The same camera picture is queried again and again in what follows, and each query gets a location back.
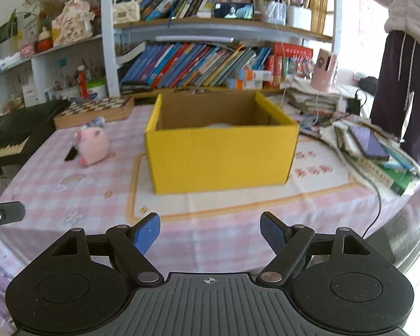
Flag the green lid white jar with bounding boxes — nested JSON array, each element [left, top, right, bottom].
[[86, 80, 107, 99]]

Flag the pink checked tablecloth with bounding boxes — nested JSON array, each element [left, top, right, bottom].
[[0, 84, 420, 277]]

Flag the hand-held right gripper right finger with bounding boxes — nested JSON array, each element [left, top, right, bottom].
[[255, 212, 372, 284]]

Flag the white bookshelf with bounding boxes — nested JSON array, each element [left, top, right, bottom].
[[0, 0, 344, 113]]

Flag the wooden chessboard box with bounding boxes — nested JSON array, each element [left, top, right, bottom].
[[53, 96, 135, 129]]

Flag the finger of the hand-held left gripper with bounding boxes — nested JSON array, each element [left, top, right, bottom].
[[0, 201, 26, 232]]

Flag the pink tissue box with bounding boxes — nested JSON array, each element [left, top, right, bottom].
[[19, 40, 38, 58]]

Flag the white quilted handbag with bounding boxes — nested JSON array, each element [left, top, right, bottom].
[[112, 0, 141, 23]]

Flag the black power adapter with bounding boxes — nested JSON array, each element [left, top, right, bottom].
[[346, 89, 363, 114]]

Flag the red tube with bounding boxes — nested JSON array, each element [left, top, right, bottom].
[[78, 65, 89, 99]]

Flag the pink decorated plush sign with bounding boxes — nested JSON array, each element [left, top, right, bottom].
[[52, 0, 93, 46]]

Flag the white paper bag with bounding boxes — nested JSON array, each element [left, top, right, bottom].
[[21, 77, 37, 107]]

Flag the black bag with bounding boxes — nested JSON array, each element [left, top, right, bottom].
[[359, 76, 379, 95]]

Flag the pile of papers and books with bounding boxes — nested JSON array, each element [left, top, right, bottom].
[[287, 84, 420, 197]]

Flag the pink plush pig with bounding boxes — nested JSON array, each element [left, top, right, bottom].
[[76, 126, 111, 167]]

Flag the black electronic keyboard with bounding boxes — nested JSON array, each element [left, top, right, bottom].
[[0, 100, 71, 169]]

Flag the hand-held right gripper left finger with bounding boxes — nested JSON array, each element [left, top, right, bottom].
[[51, 212, 163, 286]]

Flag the row of leaning books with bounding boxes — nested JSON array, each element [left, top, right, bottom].
[[121, 41, 272, 88]]

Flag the red gift box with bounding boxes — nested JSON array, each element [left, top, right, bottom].
[[273, 43, 314, 78]]

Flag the white shelf containers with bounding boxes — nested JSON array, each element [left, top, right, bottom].
[[266, 0, 312, 29]]

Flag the black cable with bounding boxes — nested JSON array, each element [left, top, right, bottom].
[[353, 168, 383, 239]]

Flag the pink cylinder holder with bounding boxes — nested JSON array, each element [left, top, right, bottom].
[[311, 48, 337, 90]]

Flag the red white toy figure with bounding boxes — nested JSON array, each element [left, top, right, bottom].
[[38, 28, 53, 51]]

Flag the orange white carton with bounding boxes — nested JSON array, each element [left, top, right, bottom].
[[239, 69, 272, 81], [227, 79, 263, 90]]

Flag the yellow cardboard box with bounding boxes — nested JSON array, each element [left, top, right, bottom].
[[144, 91, 300, 195]]

